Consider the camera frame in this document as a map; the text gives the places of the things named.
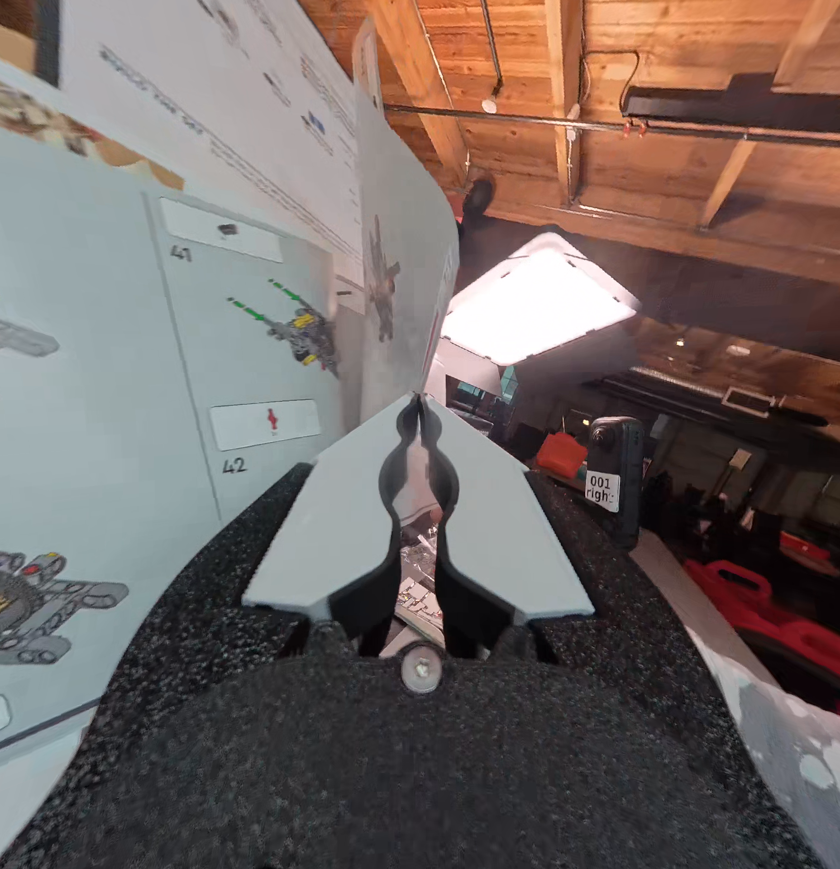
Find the metal ceiling pipe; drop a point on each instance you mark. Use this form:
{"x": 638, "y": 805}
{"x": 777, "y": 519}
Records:
{"x": 528, "y": 122}

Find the black ceiling light fixture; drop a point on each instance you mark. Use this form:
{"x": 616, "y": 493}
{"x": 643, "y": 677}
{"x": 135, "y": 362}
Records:
{"x": 732, "y": 102}

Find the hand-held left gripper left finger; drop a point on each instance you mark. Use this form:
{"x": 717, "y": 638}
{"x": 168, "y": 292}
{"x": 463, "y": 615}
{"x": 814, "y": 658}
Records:
{"x": 325, "y": 536}

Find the white ceiling light panel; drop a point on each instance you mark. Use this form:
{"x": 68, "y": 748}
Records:
{"x": 535, "y": 305}

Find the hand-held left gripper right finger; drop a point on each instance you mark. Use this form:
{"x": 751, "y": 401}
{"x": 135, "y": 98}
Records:
{"x": 515, "y": 543}

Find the instruction booklet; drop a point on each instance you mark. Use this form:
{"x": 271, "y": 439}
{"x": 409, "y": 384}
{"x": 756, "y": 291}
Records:
{"x": 121, "y": 407}

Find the sticker sheet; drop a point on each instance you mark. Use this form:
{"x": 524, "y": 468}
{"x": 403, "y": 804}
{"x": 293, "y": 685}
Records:
{"x": 420, "y": 601}

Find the red plastic case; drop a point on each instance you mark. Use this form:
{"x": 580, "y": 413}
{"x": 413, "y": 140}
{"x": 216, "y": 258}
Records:
{"x": 766, "y": 611}
{"x": 559, "y": 451}

